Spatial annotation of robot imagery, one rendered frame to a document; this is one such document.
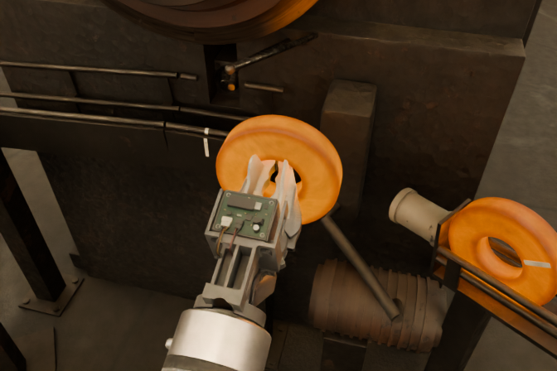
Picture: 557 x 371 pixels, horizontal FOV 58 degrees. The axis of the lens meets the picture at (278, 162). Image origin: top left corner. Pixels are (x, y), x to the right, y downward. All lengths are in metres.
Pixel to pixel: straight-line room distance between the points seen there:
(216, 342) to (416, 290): 0.50
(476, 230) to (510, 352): 0.83
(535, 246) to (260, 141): 0.36
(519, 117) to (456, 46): 1.52
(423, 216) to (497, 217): 0.12
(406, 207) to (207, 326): 0.42
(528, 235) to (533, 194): 1.28
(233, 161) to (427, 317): 0.44
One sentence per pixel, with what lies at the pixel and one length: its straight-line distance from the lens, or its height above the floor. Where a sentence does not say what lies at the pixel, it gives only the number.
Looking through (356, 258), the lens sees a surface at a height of 0.58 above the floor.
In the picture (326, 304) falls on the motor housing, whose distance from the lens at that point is 0.87.
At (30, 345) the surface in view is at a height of 0.01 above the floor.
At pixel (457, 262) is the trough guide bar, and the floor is 0.67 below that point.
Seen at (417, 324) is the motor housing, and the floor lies 0.51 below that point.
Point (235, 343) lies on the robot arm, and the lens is 0.47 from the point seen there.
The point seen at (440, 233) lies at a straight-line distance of 0.75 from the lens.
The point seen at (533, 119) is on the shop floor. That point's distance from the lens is 2.33.
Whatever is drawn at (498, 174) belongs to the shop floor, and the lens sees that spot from 2.00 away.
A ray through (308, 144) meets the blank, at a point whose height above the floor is 0.89.
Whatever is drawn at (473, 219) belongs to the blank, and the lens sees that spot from 0.72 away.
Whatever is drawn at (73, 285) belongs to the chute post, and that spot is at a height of 0.01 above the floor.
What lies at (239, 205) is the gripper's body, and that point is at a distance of 0.50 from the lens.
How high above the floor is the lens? 1.24
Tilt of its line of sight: 42 degrees down
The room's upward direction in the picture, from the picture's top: straight up
